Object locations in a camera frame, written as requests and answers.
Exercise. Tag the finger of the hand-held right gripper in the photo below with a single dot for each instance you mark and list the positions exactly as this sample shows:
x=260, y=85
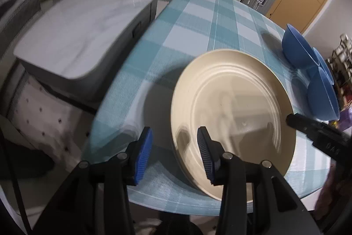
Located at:
x=299, y=122

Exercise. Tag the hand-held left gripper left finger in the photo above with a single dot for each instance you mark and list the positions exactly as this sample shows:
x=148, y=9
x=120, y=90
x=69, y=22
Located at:
x=143, y=155

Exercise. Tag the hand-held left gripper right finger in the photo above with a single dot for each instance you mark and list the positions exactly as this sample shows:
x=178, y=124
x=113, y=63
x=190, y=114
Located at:
x=206, y=158

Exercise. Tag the light blue bowl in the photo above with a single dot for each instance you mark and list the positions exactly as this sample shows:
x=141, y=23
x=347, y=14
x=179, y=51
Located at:
x=323, y=64

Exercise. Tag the large beige plate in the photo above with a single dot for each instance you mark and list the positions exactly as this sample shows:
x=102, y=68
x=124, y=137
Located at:
x=247, y=64

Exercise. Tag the purple bag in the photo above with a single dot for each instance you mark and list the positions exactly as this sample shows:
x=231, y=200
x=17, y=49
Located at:
x=346, y=116

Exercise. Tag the wooden shoe rack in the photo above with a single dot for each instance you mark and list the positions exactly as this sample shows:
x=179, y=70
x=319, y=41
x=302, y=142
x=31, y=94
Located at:
x=336, y=54

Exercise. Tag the white dotted cloth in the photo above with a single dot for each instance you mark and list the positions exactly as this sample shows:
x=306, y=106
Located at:
x=41, y=119

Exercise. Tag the teal checked tablecloth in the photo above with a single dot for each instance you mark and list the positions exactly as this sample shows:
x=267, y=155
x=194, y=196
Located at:
x=192, y=25

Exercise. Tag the marble top side table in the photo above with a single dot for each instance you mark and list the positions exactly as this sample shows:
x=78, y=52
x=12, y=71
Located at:
x=82, y=28

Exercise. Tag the grey patterned mattress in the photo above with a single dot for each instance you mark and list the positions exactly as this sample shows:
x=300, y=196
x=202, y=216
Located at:
x=19, y=14

